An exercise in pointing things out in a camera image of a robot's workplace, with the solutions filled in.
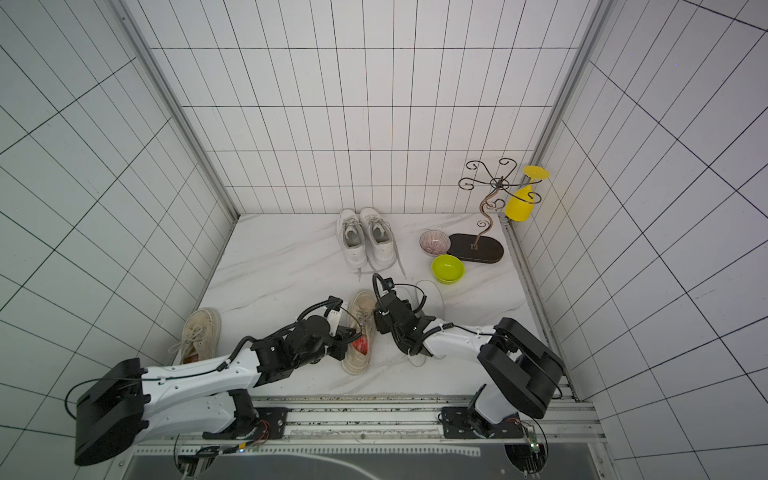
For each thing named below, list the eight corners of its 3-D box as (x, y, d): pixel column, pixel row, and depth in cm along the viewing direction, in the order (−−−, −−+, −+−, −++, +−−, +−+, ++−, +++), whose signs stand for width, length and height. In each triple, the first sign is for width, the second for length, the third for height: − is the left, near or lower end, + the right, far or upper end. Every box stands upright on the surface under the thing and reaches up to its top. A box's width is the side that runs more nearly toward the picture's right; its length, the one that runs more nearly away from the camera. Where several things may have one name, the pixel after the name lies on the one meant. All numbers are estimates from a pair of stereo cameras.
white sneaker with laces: (369, 272, 103) (368, 257, 96) (359, 215, 121) (357, 199, 114) (398, 267, 104) (398, 252, 97) (383, 212, 122) (383, 196, 115)
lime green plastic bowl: (433, 286, 100) (434, 279, 97) (430, 262, 107) (431, 254, 103) (464, 286, 100) (467, 279, 97) (459, 262, 107) (461, 254, 103)
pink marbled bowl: (420, 256, 109) (421, 249, 105) (418, 238, 114) (419, 230, 111) (449, 256, 109) (452, 249, 105) (446, 238, 114) (448, 230, 111)
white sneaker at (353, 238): (350, 271, 103) (347, 256, 97) (335, 224, 118) (332, 209, 111) (374, 264, 105) (373, 249, 99) (356, 219, 120) (355, 203, 113)
